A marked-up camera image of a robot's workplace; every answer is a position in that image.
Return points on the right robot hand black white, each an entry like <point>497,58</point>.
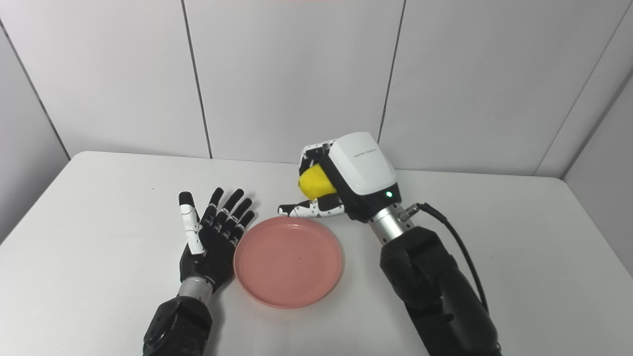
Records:
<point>356,173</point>

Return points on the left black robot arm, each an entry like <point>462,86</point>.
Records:
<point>180,321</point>

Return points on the yellow lemon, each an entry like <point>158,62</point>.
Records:
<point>316,183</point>

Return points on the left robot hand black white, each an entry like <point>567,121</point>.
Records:
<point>212,237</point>

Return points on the pink round plate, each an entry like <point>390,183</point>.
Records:
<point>288,262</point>

